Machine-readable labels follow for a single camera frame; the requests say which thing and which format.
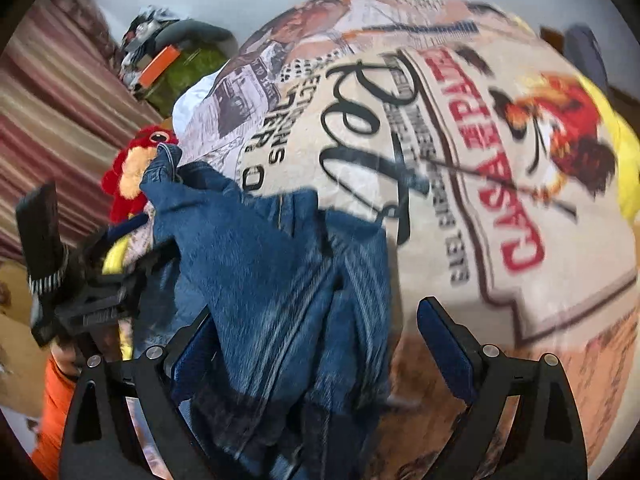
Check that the white cloth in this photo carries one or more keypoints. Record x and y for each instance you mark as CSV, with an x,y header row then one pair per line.
x,y
197,102

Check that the red plush toy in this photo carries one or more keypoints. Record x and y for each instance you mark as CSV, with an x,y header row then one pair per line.
x,y
120,170

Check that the orange box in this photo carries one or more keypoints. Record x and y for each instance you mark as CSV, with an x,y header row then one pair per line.
x,y
159,66

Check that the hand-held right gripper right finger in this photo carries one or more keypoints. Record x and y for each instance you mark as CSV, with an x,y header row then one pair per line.
x,y
445,350

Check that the green fuzzy plush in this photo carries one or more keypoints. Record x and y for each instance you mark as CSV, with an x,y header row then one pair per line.
x,y
190,75

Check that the patterned cloth pile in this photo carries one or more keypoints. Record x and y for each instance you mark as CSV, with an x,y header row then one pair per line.
x,y
142,30

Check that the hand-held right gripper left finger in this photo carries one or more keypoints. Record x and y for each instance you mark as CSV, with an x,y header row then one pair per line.
x,y
192,357

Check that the yellow blanket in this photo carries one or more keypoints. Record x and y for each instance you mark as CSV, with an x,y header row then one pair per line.
x,y
625,160

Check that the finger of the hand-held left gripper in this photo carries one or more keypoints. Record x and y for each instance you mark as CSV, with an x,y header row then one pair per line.
x,y
152,262

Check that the printed blanket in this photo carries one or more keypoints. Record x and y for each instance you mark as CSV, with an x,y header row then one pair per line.
x,y
450,185

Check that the grey-green bag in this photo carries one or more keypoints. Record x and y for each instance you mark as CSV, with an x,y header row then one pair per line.
x,y
200,32

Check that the blue denim jacket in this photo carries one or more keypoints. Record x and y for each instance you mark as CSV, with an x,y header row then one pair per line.
x,y
270,285

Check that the striped curtain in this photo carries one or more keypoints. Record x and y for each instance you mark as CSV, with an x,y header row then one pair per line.
x,y
50,110

